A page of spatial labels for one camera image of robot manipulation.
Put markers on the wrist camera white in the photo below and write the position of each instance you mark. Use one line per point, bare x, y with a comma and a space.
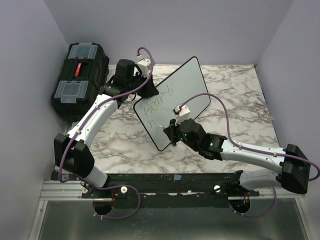
182, 112
145, 66

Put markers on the white whiteboard black frame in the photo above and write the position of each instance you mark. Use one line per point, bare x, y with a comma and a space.
184, 83

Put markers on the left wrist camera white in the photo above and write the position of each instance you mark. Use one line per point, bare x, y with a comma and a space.
145, 66

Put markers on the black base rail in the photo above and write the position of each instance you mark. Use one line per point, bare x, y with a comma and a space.
160, 190

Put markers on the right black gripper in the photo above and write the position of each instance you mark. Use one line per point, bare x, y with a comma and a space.
171, 131

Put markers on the blue tape piece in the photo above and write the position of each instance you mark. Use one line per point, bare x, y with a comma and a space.
177, 177

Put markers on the black plastic toolbox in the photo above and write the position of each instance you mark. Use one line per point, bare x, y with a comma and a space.
84, 72

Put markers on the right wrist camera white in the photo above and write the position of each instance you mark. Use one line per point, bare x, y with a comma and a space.
182, 112

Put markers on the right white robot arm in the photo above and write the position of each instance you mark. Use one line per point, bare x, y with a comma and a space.
285, 167

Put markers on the aluminium extrusion frame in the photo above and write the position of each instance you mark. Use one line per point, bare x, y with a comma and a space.
57, 191

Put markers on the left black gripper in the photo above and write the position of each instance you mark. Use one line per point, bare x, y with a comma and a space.
150, 90

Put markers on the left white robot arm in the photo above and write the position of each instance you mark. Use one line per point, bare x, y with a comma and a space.
72, 150

